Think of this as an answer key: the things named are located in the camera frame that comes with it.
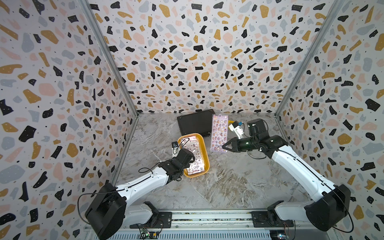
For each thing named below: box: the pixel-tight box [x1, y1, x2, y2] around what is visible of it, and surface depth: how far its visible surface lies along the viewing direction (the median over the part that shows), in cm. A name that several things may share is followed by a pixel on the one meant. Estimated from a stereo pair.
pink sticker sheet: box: [210, 114, 229, 153], surface depth 78 cm
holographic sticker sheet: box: [181, 135, 205, 176], surface depth 92 cm
